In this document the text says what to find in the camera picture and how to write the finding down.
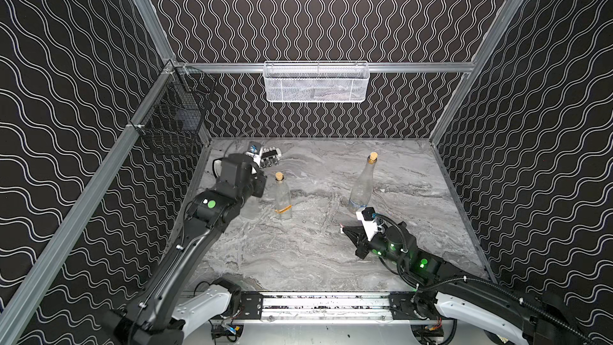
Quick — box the metal base rail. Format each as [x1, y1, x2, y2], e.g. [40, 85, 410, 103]
[225, 292, 450, 325]

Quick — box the white wire mesh basket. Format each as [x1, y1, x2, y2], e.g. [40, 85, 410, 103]
[263, 61, 370, 103]

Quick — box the clear bottle with orange label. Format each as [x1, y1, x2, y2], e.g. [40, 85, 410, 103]
[275, 172, 292, 220]

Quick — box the short clear corked bottle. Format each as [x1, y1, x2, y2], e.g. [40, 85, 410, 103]
[240, 196, 260, 220]

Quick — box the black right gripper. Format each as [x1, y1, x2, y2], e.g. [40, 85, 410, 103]
[342, 224, 406, 271]

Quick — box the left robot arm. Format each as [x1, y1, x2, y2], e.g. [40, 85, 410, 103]
[102, 153, 267, 344]

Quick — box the black wire basket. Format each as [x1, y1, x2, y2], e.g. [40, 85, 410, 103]
[136, 66, 218, 157]

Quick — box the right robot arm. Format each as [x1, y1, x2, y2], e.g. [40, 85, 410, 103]
[341, 223, 594, 344]

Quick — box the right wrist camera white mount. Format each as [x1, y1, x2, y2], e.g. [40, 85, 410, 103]
[355, 207, 382, 241]

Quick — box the tall clear corked bottle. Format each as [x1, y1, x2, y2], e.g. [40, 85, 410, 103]
[348, 152, 378, 213]

